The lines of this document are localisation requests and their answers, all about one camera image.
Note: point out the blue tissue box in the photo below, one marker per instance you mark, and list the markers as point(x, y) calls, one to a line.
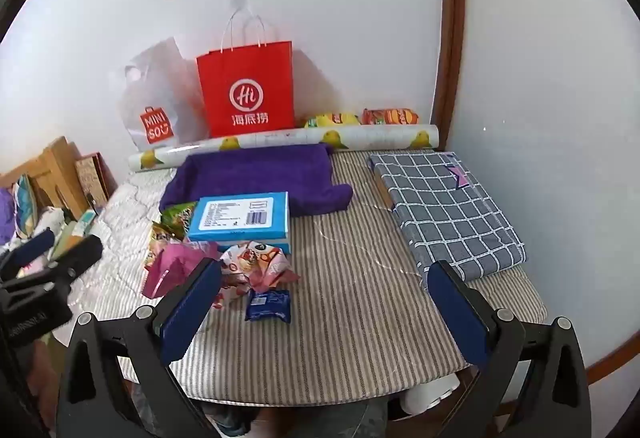
point(235, 233)

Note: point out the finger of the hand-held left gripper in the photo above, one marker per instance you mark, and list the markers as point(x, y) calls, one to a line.
point(77, 258)
point(30, 249)

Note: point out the brown wooden door frame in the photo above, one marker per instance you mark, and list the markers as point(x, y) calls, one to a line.
point(450, 18)

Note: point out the magenta snack packet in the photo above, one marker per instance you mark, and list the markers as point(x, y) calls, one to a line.
point(167, 270)

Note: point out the grey checked folded cloth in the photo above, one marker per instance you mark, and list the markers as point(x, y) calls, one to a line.
point(440, 208)

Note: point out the yellow snack bag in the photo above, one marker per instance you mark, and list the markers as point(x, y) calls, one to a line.
point(332, 120)

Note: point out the yellow snack packet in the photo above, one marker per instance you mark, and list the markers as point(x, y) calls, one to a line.
point(160, 240)

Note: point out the orange snack bag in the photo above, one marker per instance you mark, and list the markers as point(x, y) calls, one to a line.
point(390, 117)

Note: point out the wooden chair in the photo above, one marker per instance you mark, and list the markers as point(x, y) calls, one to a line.
point(55, 173)

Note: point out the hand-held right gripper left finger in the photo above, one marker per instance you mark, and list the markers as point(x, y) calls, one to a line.
point(192, 313)

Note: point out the purple towel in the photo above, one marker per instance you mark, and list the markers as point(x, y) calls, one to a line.
point(240, 173)

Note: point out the green snack packet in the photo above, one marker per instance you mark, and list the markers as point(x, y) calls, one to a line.
point(180, 215)

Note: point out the white red strawberry snack packet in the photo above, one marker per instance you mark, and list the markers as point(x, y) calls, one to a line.
point(230, 293)
point(260, 260)

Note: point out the brown picture frame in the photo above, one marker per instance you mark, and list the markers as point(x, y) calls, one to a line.
point(90, 178)

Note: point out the striped quilt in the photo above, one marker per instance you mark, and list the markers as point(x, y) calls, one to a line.
point(350, 293)

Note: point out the small blue snack packet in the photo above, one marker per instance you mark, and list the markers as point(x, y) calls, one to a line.
point(267, 308)

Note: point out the lemon print paper roll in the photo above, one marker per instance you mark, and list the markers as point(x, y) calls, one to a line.
point(280, 138)

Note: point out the white plastic bag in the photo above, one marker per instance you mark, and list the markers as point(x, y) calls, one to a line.
point(160, 83)

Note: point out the red paper bag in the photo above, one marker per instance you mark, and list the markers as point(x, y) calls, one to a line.
point(245, 68)

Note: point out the floral bedding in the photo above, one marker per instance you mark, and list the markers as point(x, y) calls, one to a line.
point(25, 213)

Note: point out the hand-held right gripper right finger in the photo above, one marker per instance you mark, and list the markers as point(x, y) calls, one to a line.
point(457, 313)

